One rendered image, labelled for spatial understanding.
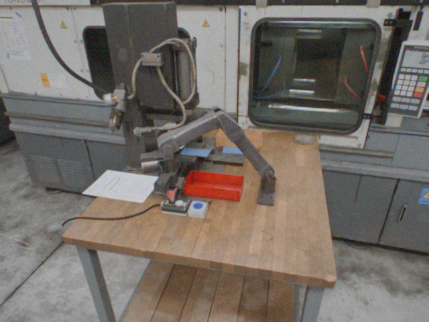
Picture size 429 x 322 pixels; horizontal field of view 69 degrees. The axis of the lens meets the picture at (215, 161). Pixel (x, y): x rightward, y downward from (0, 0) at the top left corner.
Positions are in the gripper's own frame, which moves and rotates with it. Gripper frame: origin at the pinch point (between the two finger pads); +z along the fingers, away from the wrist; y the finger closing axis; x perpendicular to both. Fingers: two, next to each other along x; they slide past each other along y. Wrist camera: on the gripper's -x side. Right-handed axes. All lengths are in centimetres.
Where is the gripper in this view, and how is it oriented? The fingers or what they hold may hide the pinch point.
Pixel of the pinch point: (172, 198)
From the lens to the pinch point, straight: 129.9
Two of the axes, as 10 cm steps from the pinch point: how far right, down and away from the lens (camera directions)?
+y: 9.8, 0.9, -2.0
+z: 0.3, 8.7, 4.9
